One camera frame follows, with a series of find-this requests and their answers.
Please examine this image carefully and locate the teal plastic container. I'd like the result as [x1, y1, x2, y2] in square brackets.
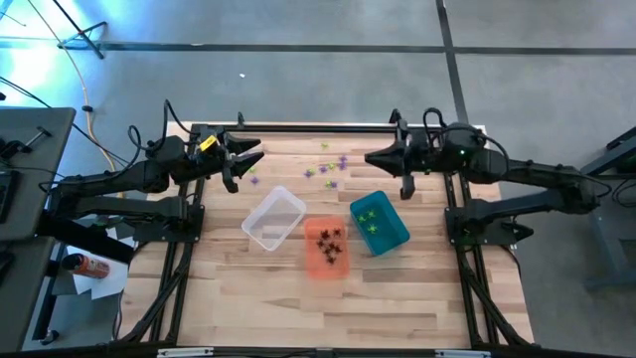
[348, 190, 411, 258]

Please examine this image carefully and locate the black clamp tool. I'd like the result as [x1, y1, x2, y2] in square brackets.
[0, 126, 54, 161]

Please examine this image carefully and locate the black desk crossbar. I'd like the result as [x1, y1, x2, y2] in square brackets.
[37, 213, 135, 265]

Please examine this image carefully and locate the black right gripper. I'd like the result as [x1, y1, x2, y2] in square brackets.
[364, 120, 449, 202]

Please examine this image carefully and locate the grey desk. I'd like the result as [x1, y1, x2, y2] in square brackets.
[0, 106, 77, 244]
[0, 236, 57, 355]

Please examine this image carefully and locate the black keyboard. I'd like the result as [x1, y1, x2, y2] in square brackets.
[0, 168, 22, 225]

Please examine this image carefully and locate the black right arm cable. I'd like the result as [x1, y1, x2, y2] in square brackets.
[421, 106, 513, 173]

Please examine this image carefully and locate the clear plastic container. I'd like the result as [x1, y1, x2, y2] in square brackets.
[240, 185, 308, 253]

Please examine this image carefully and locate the black aluminium table frame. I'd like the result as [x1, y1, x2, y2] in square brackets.
[118, 121, 537, 349]

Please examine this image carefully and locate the yellow cable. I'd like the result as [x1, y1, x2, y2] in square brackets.
[27, 0, 125, 173]

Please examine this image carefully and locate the black floor cable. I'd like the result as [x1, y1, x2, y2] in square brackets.
[0, 74, 133, 168]

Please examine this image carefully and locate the orange spray can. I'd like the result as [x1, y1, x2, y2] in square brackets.
[62, 252, 111, 280]

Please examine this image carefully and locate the black tripod stand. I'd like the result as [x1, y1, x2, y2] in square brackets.
[52, 0, 109, 61]

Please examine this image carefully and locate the silver metal bracket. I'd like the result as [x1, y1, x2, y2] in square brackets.
[434, 349, 492, 358]
[156, 347, 215, 358]

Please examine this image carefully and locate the grey metal bench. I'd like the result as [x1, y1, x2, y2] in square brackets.
[546, 126, 636, 290]

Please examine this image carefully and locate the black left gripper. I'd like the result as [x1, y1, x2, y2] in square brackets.
[186, 129, 266, 194]

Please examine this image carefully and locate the white paper sheet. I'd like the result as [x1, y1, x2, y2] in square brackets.
[66, 244, 130, 301]
[105, 226, 138, 250]

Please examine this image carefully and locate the orange plastic container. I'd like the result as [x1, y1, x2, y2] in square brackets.
[303, 216, 352, 282]

